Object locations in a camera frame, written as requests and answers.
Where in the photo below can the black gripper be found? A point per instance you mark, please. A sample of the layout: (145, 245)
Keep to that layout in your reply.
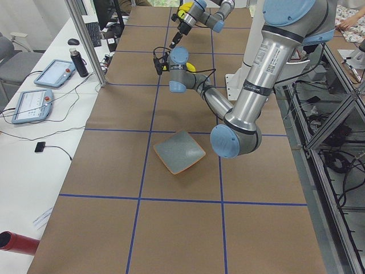
(164, 66)
(182, 28)

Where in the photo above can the yellow banana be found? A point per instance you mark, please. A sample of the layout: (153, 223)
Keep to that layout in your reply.
(191, 68)
(183, 9)

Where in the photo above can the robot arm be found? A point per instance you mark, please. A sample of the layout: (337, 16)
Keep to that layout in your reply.
(193, 12)
(286, 25)

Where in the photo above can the grey square plate orange rim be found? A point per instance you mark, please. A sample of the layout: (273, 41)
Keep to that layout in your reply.
(179, 152)

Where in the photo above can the black keyboard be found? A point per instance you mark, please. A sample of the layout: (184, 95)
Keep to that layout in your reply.
(94, 33)

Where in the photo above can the black monitor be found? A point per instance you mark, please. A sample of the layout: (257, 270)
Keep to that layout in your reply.
(105, 9)

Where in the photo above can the black water bottle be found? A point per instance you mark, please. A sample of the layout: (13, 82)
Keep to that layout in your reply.
(78, 62)

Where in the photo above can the black computer mouse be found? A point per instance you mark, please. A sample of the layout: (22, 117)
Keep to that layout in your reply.
(73, 42)

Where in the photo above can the blue teach pendant far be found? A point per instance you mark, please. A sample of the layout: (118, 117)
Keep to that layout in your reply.
(55, 74)

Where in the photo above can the blue teach pendant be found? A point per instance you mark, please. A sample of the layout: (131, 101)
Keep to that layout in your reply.
(33, 106)
(55, 74)

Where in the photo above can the blue teach pendant near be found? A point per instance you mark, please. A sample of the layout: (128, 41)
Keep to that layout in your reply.
(33, 106)

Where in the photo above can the small black puck device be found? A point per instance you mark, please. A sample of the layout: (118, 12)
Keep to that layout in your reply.
(40, 146)

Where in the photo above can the red cylinder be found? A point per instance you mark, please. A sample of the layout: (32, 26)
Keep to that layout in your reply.
(16, 243)

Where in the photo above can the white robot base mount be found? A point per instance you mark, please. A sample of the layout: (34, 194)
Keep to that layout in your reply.
(234, 83)

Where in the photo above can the aluminium frame post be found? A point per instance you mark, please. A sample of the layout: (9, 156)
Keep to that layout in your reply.
(81, 29)

